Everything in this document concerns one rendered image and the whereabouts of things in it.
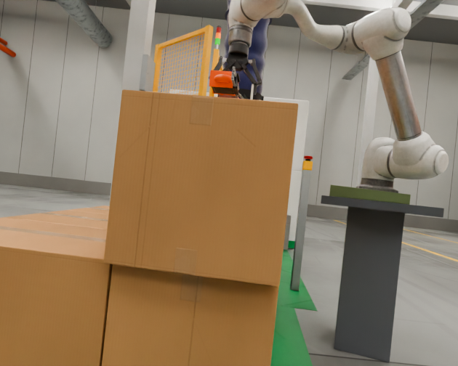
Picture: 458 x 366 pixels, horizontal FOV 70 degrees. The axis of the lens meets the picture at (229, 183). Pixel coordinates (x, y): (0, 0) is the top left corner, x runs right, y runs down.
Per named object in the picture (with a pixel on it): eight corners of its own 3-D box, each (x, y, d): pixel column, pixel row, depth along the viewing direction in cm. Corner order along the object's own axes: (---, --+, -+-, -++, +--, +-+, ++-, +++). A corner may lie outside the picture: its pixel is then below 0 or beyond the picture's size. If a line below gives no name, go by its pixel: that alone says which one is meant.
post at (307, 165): (289, 287, 257) (302, 161, 258) (298, 288, 256) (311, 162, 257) (290, 290, 250) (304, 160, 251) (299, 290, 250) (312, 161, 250)
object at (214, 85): (212, 94, 109) (214, 78, 109) (234, 95, 109) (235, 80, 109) (209, 86, 101) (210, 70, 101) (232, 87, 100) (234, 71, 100)
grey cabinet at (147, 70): (146, 96, 293) (150, 62, 294) (152, 96, 293) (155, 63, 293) (138, 89, 273) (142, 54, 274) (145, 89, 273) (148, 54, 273)
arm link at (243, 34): (230, 35, 129) (228, 51, 129) (227, 24, 119) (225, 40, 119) (253, 37, 128) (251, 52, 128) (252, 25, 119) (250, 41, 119)
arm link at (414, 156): (411, 168, 165) (458, 171, 145) (392, 184, 159) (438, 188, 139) (368, 14, 144) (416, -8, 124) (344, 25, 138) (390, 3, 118)
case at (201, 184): (173, 229, 134) (184, 133, 134) (271, 242, 130) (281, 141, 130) (102, 263, 74) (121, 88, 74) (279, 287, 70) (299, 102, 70)
